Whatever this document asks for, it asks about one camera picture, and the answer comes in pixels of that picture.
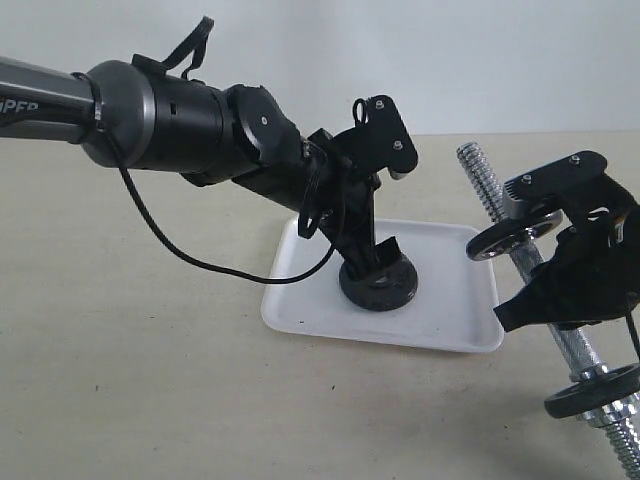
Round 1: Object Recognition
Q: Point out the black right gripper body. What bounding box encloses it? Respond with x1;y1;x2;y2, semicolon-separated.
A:
529;177;639;325

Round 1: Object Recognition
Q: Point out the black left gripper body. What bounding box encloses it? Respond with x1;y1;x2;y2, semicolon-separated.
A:
297;127;383;260

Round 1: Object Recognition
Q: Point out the chrome threaded dumbbell bar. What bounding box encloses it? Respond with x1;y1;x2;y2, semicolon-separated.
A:
456;142;639;479

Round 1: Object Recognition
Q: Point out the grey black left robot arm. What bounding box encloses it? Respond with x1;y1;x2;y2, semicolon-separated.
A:
1;55;404;285

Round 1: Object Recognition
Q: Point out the white rectangular plastic tray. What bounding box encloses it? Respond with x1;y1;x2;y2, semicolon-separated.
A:
260;218;504;353

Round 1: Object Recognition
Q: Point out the chrome star collar nut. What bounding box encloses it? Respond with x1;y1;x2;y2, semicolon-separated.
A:
577;393;639;428

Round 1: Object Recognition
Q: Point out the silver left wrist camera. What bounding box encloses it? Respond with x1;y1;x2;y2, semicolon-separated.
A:
334;95;418;182

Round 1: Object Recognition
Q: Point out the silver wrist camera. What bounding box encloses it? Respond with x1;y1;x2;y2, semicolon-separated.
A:
502;150;608;220
334;95;418;182

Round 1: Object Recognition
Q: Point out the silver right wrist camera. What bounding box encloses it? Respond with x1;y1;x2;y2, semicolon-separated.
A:
502;150;608;220

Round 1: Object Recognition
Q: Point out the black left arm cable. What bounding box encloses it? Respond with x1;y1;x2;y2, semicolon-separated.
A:
92;17;351;286

